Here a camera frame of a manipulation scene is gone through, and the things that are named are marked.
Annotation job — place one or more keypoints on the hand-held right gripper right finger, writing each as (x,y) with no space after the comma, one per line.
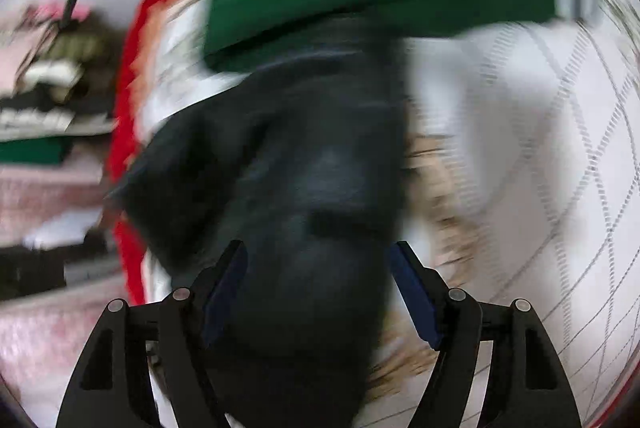
(418,299)

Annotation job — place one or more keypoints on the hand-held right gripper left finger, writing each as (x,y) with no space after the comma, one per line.
(228,287)

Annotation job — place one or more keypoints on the black garment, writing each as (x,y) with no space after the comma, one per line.
(300,158)

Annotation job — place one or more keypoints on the pile of mixed clothes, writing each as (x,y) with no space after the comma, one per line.
(55,73)

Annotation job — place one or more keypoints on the red-edged white quilted blanket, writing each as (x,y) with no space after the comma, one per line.
(525,158)

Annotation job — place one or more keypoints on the pink fuzzy blanket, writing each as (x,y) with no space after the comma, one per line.
(40,338)

